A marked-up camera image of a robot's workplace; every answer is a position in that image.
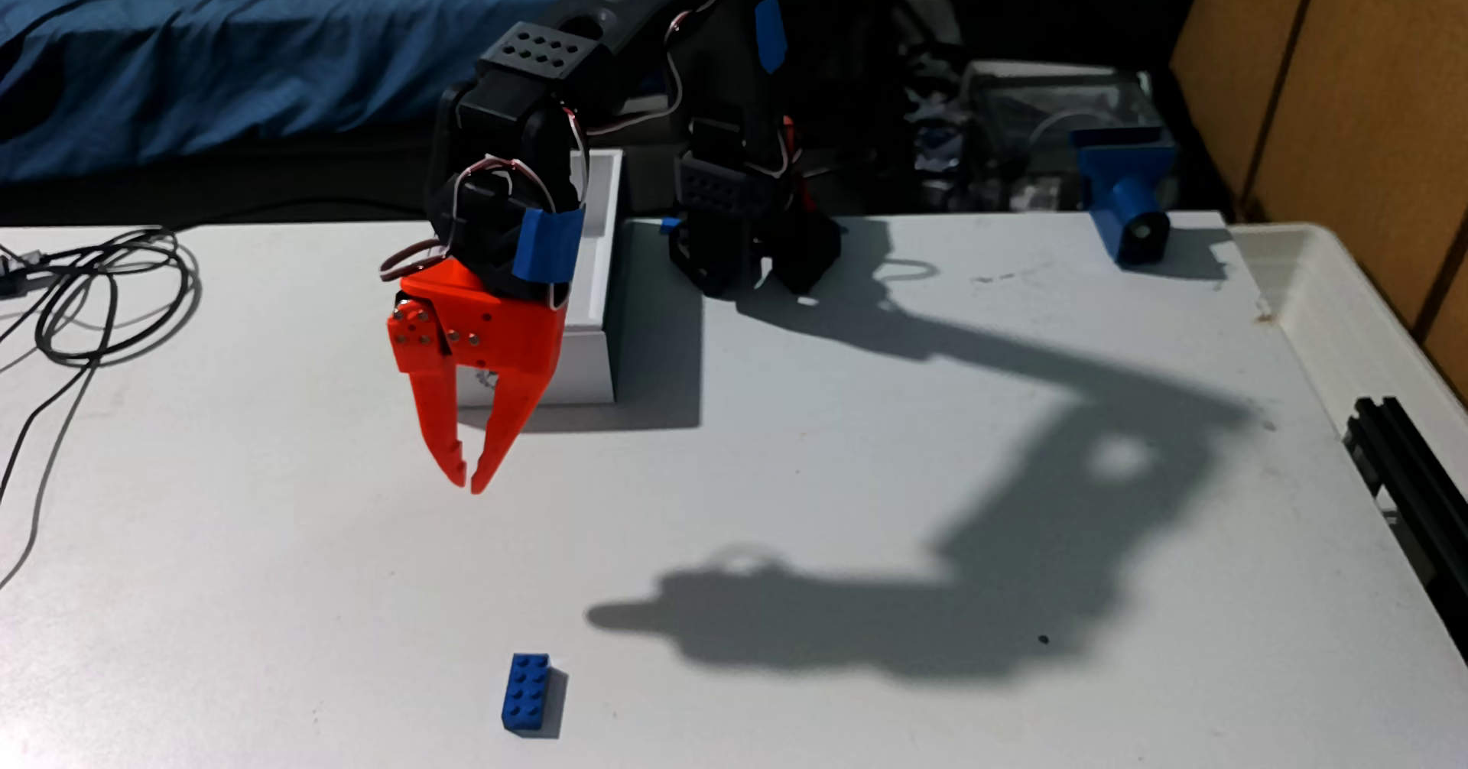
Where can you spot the grey bed base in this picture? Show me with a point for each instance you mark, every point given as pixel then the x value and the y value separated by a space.
pixel 229 173

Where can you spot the wooden wardrobe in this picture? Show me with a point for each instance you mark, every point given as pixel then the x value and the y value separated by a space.
pixel 1330 93

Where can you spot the white plastic tub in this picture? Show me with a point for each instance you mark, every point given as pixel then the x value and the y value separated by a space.
pixel 1336 310

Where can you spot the blue printed clamp mount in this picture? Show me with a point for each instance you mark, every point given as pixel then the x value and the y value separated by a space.
pixel 1126 202

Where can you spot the black aluminium extrusion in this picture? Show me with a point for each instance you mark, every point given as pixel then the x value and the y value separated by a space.
pixel 1411 482

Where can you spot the black power plug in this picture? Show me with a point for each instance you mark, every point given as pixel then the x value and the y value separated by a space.
pixel 14 273

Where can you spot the clear plastic enclosure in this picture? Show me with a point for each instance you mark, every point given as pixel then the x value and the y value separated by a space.
pixel 1061 115

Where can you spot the white cardboard box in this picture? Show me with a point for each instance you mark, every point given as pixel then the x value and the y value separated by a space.
pixel 591 322

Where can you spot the blue toy brick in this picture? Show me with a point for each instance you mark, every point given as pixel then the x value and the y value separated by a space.
pixel 528 691

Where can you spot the blue bed sheet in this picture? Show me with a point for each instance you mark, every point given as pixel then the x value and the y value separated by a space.
pixel 287 35

